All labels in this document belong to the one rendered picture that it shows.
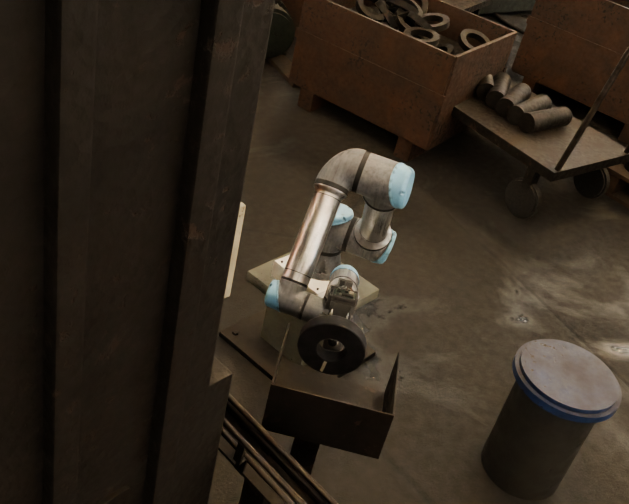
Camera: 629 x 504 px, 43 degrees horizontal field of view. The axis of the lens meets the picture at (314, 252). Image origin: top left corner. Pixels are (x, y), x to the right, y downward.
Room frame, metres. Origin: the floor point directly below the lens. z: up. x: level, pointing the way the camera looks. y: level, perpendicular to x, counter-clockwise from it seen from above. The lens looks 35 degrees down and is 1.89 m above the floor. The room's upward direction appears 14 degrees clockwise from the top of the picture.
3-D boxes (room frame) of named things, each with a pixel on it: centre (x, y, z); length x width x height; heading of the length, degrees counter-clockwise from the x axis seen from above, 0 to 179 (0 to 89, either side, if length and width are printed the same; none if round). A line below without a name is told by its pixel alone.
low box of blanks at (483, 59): (4.23, -0.21, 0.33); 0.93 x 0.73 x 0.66; 61
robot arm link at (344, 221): (2.16, -0.04, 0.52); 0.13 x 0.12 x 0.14; 81
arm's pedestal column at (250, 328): (2.15, -0.02, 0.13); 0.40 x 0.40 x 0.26; 55
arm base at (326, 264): (2.15, -0.03, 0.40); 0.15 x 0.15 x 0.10
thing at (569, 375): (1.83, -0.81, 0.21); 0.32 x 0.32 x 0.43
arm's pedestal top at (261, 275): (2.15, -0.02, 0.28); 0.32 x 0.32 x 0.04; 55
